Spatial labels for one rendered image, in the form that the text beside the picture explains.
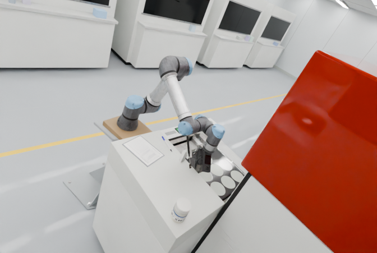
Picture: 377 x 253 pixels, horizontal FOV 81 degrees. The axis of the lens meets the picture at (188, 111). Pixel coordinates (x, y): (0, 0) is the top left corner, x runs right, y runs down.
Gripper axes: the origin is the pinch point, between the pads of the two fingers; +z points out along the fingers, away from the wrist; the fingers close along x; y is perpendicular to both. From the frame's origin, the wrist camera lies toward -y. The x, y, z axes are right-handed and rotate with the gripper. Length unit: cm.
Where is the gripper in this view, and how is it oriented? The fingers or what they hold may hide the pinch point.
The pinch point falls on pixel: (197, 173)
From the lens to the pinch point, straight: 142.1
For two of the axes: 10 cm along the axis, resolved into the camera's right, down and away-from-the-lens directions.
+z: -3.4, 8.0, 5.0
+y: -0.8, -5.5, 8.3
